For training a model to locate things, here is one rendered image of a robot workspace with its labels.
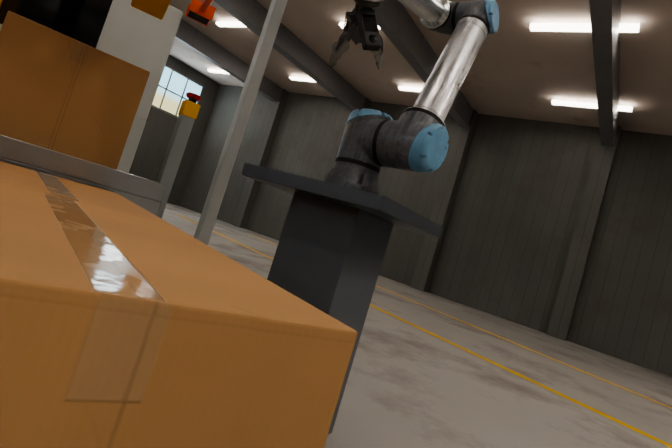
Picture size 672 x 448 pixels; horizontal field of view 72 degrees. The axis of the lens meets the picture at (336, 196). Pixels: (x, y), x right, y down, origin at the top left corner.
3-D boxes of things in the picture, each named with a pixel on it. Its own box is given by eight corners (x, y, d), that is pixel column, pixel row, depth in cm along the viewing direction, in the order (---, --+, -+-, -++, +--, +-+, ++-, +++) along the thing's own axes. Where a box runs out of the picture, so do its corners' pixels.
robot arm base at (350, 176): (336, 193, 165) (343, 166, 166) (385, 204, 157) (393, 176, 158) (312, 180, 148) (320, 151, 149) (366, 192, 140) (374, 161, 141)
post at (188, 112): (111, 309, 208) (182, 100, 215) (126, 312, 211) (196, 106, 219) (114, 314, 202) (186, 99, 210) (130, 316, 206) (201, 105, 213)
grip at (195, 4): (184, 15, 173) (189, 3, 173) (207, 26, 177) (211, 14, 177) (188, 9, 165) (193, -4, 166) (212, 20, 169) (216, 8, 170)
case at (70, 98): (-28, 141, 176) (9, 43, 179) (86, 174, 199) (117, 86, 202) (-43, 144, 127) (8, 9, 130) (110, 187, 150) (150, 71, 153)
